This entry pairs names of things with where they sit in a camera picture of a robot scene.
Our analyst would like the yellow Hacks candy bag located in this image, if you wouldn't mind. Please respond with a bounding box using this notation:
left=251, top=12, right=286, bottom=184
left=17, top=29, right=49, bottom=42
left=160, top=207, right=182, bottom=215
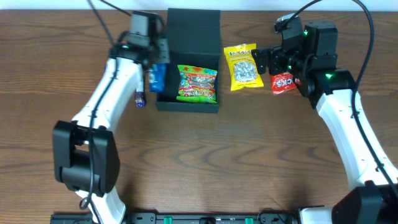
left=223, top=43, right=264, bottom=91

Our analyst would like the blue Oreo cookie pack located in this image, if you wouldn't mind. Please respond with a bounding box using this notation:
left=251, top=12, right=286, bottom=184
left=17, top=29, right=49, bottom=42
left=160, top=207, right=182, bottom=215
left=148, top=63, right=166, bottom=93

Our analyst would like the red Hacks candy bag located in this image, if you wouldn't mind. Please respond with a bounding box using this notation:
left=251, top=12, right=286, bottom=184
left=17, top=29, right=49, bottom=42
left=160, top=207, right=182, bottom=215
left=271, top=72, right=296, bottom=95

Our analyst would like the green Haribo candy bag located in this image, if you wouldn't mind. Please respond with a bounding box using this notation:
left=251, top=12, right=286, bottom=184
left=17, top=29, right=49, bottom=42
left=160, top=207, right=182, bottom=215
left=176, top=65, right=218, bottom=104

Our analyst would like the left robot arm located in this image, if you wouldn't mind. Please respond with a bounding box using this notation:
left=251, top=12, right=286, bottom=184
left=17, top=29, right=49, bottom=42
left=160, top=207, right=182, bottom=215
left=50, top=11, right=170, bottom=223

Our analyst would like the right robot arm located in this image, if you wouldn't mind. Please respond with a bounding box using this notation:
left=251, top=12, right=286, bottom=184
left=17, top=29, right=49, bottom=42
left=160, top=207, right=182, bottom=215
left=252, top=15, right=397, bottom=223

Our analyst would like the dark green open box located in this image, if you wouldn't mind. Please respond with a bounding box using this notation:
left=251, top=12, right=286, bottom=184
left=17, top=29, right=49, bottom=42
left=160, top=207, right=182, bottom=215
left=155, top=8, right=221, bottom=113

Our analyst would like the dark blue chocolate bar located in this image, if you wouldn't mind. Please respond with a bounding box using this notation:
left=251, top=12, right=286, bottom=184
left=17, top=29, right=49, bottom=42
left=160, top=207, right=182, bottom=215
left=134, top=79, right=147, bottom=108

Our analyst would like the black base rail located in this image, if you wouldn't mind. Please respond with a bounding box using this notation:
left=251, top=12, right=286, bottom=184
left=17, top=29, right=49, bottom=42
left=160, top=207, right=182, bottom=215
left=49, top=212, right=299, bottom=224

